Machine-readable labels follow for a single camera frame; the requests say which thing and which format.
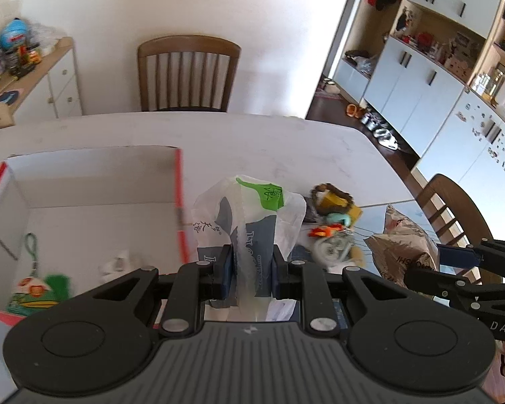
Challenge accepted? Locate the grey plastic bag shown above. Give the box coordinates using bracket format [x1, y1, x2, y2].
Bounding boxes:
[356, 56, 379, 77]

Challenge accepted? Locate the brown crumpled paper bag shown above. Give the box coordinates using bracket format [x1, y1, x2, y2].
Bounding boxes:
[364, 204, 440, 289]

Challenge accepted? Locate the row of shoes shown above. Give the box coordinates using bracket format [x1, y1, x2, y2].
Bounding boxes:
[360, 107, 400, 152]

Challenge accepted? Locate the bag of dark dried pieces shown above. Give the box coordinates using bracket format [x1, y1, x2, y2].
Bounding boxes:
[310, 183, 354, 220]

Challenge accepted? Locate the printed translucent plastic bag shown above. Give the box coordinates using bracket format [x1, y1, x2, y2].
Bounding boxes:
[192, 174, 307, 323]

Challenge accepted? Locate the blue round toy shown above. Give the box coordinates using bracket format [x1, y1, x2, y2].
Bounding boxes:
[0, 18, 30, 50]

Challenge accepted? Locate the green plush keychain toy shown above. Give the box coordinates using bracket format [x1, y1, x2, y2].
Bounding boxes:
[6, 233, 72, 316]

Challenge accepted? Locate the white wood wall cabinet unit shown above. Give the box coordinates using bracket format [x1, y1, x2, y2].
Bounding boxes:
[332, 0, 505, 224]

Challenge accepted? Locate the grey round tape roll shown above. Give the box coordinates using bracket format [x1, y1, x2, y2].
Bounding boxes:
[313, 236, 354, 265]

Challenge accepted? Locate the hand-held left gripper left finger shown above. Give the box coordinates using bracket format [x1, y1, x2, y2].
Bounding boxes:
[93, 246, 236, 338]

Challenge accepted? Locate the clear crumpled plastic bag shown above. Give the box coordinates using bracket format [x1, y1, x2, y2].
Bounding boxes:
[27, 23, 66, 57]

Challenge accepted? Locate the yellow cardboard carton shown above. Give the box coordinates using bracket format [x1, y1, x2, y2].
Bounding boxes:
[317, 189, 363, 224]

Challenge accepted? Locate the white red cardboard box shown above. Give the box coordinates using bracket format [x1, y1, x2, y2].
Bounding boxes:
[0, 145, 191, 404]

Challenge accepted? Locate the white wooden-top sideboard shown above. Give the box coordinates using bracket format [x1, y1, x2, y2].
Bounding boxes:
[0, 36, 85, 135]

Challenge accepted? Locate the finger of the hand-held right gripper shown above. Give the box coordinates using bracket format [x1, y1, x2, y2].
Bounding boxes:
[404, 266, 493, 316]
[438, 238, 505, 280]

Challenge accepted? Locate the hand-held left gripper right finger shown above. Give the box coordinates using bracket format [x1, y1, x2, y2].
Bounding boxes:
[271, 246, 409, 334]

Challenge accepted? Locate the red orange plush toy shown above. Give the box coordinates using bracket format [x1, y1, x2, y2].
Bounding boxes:
[308, 225, 343, 240]

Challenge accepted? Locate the brown wooden slatted chair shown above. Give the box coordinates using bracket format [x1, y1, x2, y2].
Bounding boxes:
[137, 34, 241, 113]
[414, 173, 495, 284]

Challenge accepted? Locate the white crumpled small item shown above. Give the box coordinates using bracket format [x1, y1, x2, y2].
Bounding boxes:
[99, 250, 146, 284]

